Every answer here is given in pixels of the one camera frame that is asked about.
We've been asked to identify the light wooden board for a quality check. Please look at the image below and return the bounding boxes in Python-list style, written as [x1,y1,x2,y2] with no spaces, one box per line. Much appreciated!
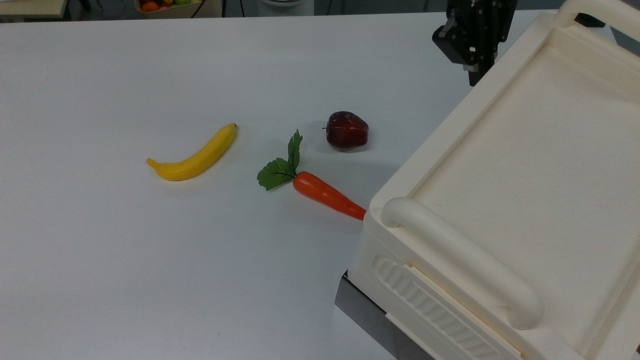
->
[0,0,69,21]

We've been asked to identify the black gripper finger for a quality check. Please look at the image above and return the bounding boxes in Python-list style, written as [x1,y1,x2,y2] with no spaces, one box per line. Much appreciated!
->
[467,49,497,87]
[432,17,475,67]

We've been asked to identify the yellow toy banana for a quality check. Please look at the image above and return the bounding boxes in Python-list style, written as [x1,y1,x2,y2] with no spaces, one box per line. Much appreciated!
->
[146,122,238,182]

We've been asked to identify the cream plastic tray with handles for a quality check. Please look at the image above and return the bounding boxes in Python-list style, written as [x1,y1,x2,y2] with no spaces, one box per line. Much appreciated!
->
[347,0,640,360]

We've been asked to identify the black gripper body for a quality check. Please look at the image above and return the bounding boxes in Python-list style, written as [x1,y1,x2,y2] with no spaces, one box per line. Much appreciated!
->
[446,0,518,55]

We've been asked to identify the basket of toy fruit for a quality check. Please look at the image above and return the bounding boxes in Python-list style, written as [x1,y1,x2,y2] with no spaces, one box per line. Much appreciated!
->
[134,0,206,20]

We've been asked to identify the orange toy carrot green leaves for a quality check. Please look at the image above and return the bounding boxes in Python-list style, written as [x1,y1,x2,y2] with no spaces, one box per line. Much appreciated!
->
[256,129,367,222]

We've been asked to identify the dark red toy apple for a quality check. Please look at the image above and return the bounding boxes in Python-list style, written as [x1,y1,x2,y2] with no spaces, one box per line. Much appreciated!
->
[322,111,370,151]

